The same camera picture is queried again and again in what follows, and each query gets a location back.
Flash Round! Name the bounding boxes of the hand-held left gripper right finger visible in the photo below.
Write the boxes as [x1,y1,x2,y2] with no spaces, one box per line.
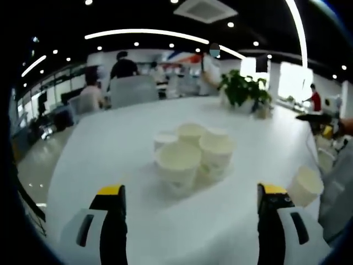
[256,182,332,265]

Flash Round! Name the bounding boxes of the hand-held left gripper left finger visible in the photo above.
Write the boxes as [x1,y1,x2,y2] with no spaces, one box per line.
[60,184,129,265]

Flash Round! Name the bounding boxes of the cluster of white paper cups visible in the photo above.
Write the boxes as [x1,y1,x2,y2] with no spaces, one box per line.
[153,123,236,191]

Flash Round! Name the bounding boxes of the bright window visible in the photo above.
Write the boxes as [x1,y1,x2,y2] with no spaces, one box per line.
[277,62,314,98]

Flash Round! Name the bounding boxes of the small beige container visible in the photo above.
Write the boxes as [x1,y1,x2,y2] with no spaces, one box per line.
[255,105,274,119]

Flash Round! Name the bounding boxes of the black hanging screen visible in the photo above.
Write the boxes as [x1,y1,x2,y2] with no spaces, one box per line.
[255,54,270,72]

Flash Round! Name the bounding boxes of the green potted plant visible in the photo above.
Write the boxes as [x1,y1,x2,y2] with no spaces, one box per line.
[219,69,273,113]

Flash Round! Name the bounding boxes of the white table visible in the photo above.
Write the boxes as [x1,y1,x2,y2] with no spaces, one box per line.
[45,95,329,265]

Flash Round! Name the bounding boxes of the curved ceiling light strip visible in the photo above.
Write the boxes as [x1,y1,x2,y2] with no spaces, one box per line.
[84,28,248,60]
[285,0,308,68]

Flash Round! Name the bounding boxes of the small black cabinet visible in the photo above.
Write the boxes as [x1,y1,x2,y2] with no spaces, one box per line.
[54,112,74,132]

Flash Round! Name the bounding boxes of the grey office chair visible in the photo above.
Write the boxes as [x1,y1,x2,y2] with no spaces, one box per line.
[67,95,93,122]
[109,75,160,110]

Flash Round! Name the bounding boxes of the ceiling air conditioner vent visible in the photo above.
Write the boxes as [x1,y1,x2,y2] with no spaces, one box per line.
[173,0,238,24]

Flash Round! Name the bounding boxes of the black screen on stand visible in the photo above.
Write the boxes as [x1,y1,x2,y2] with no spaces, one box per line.
[37,92,48,115]

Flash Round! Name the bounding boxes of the short ceiling light strip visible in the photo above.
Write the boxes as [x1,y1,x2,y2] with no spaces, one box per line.
[21,55,47,78]

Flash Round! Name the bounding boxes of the black metal frame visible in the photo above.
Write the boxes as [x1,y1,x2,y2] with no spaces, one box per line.
[18,189,47,238]

